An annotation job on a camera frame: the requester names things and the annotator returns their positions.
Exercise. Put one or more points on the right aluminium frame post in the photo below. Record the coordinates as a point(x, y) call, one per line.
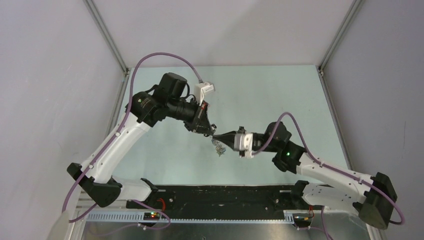
point(342, 30)

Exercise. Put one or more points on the right electronics board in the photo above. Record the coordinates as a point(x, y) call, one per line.
point(302, 222)

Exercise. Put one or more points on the large metal keyring plate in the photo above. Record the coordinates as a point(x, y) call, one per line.
point(219, 148)

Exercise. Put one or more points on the grey cable duct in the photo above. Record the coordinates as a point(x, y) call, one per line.
point(137, 217)

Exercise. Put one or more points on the aluminium frame post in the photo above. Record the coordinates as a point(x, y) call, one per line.
point(106, 35)
point(342, 30)

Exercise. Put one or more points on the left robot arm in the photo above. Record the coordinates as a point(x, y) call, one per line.
point(144, 110)

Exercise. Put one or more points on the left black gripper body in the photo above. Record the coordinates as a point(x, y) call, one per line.
point(192, 124)

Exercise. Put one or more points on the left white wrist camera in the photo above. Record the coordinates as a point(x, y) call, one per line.
point(201, 90)

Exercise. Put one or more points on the left aluminium frame post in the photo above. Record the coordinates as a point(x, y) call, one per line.
point(106, 35)

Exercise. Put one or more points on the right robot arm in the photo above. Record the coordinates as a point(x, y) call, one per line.
point(370, 197)

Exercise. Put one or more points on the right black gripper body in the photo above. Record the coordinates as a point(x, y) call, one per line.
point(240, 131)

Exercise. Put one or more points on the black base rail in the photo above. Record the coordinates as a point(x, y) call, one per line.
point(227, 202)

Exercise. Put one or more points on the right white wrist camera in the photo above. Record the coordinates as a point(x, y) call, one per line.
point(245, 143)

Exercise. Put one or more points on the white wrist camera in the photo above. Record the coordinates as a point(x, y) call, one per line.
point(245, 143)
point(201, 90)

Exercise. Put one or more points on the left electronics board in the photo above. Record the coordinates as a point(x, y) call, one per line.
point(151, 216)

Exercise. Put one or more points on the electronics board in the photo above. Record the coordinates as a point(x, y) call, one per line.
point(302, 222)
point(151, 216)

